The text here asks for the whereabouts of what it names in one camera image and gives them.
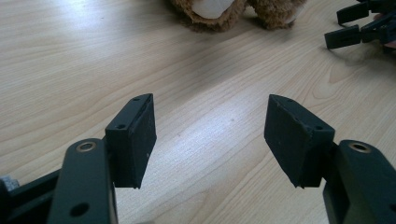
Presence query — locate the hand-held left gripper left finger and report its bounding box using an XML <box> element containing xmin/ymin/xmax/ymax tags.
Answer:
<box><xmin>105</xmin><ymin>92</ymin><xmax>158</xmax><ymax>189</ymax></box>

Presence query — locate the brown plush teddy bear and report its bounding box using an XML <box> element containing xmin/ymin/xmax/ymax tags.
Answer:
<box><xmin>169</xmin><ymin>0</ymin><xmax>307</xmax><ymax>33</ymax></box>

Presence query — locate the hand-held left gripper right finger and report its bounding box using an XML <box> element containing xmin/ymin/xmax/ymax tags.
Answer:
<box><xmin>263</xmin><ymin>93</ymin><xmax>336</xmax><ymax>189</ymax></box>

